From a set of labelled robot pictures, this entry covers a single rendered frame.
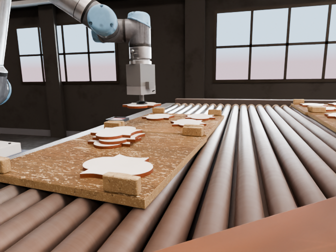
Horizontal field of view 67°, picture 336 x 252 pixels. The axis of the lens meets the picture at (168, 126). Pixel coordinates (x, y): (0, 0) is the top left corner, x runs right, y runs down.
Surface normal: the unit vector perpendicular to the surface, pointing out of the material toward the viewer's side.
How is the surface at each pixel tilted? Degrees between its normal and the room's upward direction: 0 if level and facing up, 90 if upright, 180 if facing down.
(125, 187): 95
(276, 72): 90
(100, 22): 90
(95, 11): 90
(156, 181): 0
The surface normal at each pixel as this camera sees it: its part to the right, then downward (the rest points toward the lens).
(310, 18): -0.26, 0.18
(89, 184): -0.01, -0.98
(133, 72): -0.54, 0.16
